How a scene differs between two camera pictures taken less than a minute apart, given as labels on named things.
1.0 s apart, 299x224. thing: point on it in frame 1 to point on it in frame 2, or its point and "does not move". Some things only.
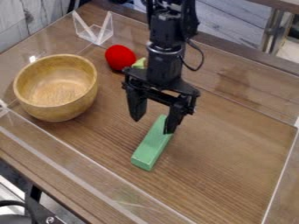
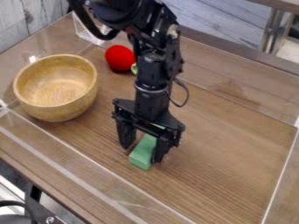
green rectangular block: (154, 145) does not move
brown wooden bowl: (56, 87) does not move
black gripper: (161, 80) to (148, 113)
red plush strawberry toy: (121, 57) does not move
